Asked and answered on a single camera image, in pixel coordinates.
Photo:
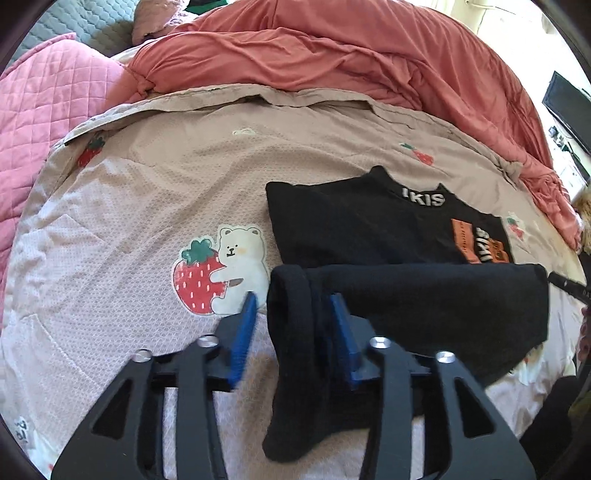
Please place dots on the right hand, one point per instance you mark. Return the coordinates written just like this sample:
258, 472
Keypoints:
584, 341

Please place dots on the coral red duvet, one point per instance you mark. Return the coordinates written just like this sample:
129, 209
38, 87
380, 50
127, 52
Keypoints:
392, 51

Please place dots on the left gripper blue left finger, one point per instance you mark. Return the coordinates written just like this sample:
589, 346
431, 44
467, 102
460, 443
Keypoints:
239, 348

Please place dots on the black wall television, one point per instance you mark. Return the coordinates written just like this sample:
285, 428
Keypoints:
571, 107

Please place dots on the pink quilted blanket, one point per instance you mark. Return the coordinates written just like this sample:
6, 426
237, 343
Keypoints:
47, 92

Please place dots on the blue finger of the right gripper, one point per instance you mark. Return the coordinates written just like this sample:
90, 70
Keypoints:
573, 288

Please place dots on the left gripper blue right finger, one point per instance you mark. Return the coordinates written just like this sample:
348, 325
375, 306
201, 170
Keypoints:
348, 349

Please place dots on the black shirt with orange print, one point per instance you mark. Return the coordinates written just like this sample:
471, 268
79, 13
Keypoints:
424, 268

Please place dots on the dusty pink pillow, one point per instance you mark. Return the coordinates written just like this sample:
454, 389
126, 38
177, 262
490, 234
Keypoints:
157, 18

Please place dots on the beige strawberry bear bedsheet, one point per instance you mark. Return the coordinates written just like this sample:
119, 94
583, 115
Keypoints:
149, 223

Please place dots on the grey quilted headboard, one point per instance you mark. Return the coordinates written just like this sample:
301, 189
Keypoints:
104, 25

